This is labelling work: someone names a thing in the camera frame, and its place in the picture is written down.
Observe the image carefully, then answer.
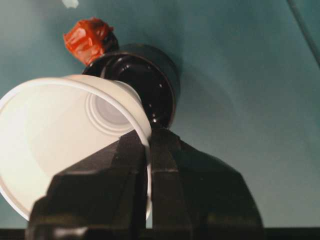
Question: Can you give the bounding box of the white paper cup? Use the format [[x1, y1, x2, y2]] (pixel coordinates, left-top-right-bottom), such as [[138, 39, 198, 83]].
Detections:
[[0, 74, 153, 222]]

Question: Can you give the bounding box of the black cup holder red handle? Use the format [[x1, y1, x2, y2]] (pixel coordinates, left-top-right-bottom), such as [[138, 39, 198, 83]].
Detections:
[[62, 16, 181, 130]]

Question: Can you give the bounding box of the blue-green table cloth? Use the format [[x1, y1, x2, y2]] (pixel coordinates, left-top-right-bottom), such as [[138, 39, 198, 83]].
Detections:
[[0, 0, 320, 230]]

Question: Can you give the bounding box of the small rounded white scrap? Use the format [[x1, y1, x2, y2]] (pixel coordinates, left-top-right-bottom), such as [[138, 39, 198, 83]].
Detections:
[[61, 0, 80, 9]]

